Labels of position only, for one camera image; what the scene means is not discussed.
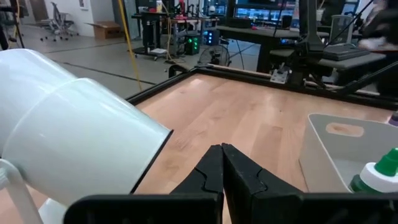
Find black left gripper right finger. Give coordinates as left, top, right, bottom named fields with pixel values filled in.
left=221, top=142, right=398, bottom=224

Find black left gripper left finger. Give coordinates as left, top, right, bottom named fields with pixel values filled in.
left=63, top=144, right=224, bottom=224

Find grey plastic storage bin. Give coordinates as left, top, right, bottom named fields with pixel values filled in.
left=298, top=113, right=398, bottom=194

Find large green-capped dye bottle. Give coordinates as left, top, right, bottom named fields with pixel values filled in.
left=348, top=147, right=398, bottom=195

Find black floor fan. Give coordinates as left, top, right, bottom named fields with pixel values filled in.
left=197, top=44, right=232, bottom=67

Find computer tower with green lights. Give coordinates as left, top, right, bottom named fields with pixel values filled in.
left=183, top=35, right=201, bottom=56

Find black office desk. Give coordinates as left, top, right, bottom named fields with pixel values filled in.
left=216, top=25, right=330, bottom=75

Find grey desk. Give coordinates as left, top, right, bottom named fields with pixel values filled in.
left=269, top=48, right=387, bottom=72

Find computer monitors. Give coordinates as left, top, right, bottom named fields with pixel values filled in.
left=234, top=0, right=296, bottom=22

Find cardboard box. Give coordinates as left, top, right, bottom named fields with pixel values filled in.
left=86, top=21, right=124, bottom=40

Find person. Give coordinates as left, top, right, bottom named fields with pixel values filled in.
left=357, top=0, right=398, bottom=52

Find grey office chair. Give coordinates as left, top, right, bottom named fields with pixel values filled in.
left=39, top=2, right=75, bottom=42

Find yellow hanging cable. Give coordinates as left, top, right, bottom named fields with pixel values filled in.
left=117, top=0, right=143, bottom=91

